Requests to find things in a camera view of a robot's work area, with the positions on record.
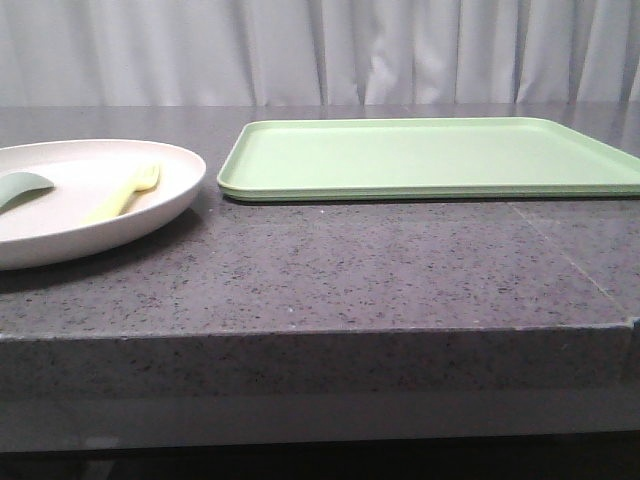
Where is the white round plate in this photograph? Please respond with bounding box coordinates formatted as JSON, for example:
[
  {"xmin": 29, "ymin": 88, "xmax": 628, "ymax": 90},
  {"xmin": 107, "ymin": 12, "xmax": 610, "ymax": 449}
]
[{"xmin": 1, "ymin": 139, "xmax": 206, "ymax": 270}]

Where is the yellow plastic fork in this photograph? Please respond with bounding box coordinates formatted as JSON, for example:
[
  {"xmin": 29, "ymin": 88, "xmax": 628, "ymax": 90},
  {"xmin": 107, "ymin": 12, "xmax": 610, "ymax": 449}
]
[{"xmin": 82, "ymin": 163, "xmax": 161, "ymax": 225}]

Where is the white curtain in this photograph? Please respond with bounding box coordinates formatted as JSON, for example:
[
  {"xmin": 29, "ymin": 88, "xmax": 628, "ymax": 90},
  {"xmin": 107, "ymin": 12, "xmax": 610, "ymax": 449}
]
[{"xmin": 1, "ymin": 1, "xmax": 639, "ymax": 107}]

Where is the light green tray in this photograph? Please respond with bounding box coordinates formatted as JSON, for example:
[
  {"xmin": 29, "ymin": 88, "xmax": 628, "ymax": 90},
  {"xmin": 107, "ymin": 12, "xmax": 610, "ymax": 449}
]
[{"xmin": 217, "ymin": 117, "xmax": 639, "ymax": 202}]

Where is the green plastic spoon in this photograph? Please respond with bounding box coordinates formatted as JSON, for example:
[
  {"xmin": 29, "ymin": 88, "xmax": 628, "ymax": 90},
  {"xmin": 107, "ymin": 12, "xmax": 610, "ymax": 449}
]
[{"xmin": 1, "ymin": 172, "xmax": 55, "ymax": 213}]

